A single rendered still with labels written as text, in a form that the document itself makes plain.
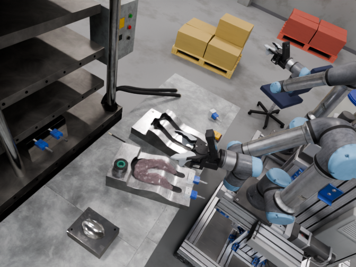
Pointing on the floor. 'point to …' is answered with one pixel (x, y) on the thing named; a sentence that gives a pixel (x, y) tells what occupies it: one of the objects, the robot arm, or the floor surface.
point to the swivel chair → (283, 99)
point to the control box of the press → (124, 36)
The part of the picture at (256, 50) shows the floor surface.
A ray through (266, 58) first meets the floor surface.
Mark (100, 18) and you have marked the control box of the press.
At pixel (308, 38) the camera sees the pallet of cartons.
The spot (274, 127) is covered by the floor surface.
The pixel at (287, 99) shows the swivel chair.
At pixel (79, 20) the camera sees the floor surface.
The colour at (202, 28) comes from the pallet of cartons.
